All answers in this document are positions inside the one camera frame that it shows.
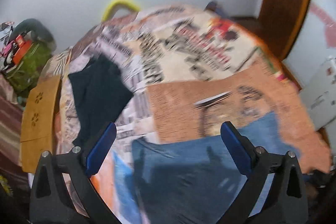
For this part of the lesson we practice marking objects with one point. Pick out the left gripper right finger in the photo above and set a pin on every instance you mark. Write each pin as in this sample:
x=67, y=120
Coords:
x=286, y=201

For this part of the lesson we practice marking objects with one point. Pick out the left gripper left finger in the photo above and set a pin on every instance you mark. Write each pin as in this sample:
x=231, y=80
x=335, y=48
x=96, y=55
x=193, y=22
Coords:
x=50, y=201

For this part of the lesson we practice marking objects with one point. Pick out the blue denim jeans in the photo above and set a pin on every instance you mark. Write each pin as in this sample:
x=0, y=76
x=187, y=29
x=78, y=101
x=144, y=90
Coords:
x=196, y=181

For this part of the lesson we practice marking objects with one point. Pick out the striped maroon curtain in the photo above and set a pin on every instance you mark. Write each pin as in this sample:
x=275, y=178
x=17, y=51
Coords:
x=11, y=119

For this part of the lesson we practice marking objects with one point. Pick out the white cardboard box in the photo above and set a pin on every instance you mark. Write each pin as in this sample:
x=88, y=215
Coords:
x=319, y=95

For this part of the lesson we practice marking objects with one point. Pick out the dark navy folded garment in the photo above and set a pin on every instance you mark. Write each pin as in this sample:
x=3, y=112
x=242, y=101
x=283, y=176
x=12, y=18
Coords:
x=100, y=96

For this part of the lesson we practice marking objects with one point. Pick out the green bag with clutter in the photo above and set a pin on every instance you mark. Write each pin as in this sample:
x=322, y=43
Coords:
x=25, y=49

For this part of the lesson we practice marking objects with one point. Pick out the printed newspaper pattern blanket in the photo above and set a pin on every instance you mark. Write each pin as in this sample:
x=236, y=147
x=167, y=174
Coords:
x=189, y=71

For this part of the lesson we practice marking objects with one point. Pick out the yellow curved tube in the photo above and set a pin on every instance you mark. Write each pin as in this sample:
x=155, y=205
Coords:
x=116, y=5

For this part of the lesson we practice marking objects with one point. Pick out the brown wooden door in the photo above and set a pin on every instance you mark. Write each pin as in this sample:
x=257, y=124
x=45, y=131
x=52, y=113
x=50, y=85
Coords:
x=277, y=24

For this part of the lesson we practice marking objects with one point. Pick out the dark blue cloth behind bed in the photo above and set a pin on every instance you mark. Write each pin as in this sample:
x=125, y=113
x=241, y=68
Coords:
x=215, y=7

